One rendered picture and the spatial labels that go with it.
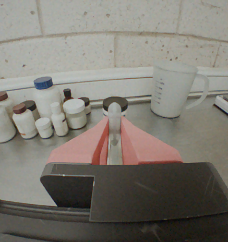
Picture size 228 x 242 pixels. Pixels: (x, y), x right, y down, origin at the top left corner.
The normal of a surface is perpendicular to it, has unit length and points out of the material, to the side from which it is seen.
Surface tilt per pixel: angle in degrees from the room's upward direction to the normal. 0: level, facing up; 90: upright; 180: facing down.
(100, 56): 90
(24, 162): 0
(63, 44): 90
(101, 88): 90
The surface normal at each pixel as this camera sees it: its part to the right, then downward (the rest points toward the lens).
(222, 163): 0.00, -0.81
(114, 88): 0.22, 0.58
